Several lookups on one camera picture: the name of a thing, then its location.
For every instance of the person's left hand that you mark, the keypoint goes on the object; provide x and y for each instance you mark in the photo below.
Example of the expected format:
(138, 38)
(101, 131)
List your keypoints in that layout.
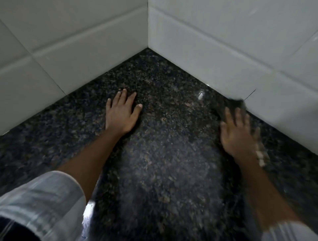
(120, 117)

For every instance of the person's right hand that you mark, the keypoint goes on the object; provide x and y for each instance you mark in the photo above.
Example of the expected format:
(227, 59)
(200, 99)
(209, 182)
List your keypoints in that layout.
(236, 137)

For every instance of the person's left middle finger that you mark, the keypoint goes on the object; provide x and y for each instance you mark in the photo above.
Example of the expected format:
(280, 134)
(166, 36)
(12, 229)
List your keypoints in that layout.
(122, 96)

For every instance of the white striped shirt sleeve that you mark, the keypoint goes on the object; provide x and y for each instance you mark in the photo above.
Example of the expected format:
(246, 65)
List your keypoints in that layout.
(47, 203)
(290, 232)

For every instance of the dark grey scrub pad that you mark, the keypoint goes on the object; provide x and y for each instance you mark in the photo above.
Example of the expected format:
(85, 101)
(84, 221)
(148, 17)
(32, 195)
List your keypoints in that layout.
(232, 103)

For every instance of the person's left thumb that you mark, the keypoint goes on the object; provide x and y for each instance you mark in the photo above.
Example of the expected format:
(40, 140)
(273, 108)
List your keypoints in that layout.
(137, 111)

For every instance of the person's right forearm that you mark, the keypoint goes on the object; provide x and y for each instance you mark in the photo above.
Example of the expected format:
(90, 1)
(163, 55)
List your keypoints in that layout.
(264, 191)

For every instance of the person's left little finger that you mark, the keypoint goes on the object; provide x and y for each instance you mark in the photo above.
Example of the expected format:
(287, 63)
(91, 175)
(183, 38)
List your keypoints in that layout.
(108, 104)

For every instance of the person's left forearm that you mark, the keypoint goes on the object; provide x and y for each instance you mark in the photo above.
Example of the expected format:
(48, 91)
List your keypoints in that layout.
(92, 159)

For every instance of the person's right fingers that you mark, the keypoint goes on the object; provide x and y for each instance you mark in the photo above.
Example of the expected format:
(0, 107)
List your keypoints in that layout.
(238, 119)

